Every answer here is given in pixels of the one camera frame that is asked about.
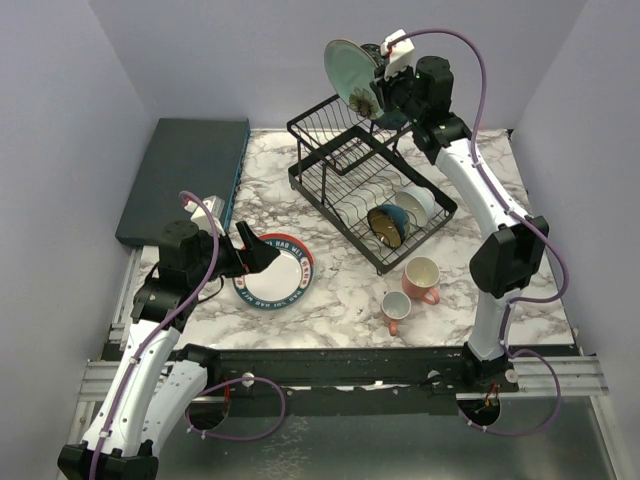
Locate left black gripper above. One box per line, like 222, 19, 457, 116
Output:
190, 220, 281, 286

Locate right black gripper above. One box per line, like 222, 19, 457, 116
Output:
371, 58, 425, 124

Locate blue glazed floral plate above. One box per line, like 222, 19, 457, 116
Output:
360, 43, 407, 130

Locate orange plate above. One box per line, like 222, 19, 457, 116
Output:
324, 39, 384, 120

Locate black wire dish rack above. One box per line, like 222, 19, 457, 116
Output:
286, 95, 458, 275

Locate white bowl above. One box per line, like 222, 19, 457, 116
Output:
394, 185, 436, 228

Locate dark bowl beige inside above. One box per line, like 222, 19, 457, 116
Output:
367, 204, 410, 249

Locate printed salmon coffee mug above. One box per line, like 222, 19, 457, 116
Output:
381, 291, 412, 336

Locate plain pink mug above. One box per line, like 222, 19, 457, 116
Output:
401, 256, 440, 305

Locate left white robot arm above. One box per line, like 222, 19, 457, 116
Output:
58, 221, 280, 479

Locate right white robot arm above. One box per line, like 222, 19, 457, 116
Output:
371, 56, 549, 392

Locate teal patterned bottom plate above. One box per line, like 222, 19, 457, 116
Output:
233, 233, 315, 310

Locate dark grey flat box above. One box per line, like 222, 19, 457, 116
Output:
115, 118, 250, 247

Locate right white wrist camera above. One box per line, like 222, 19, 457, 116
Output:
379, 29, 415, 80

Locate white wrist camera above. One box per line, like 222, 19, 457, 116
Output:
183, 196, 225, 234
379, 29, 415, 80

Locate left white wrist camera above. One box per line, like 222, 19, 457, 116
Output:
183, 196, 225, 234

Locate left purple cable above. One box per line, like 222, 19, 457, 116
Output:
87, 189, 287, 480

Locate purple cable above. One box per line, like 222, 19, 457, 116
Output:
399, 27, 571, 437
87, 189, 287, 480

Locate black mounting rail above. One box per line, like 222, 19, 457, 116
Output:
170, 345, 518, 417

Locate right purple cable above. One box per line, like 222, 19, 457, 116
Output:
399, 27, 571, 437

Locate aluminium frame rail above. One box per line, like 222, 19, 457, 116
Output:
69, 249, 609, 451

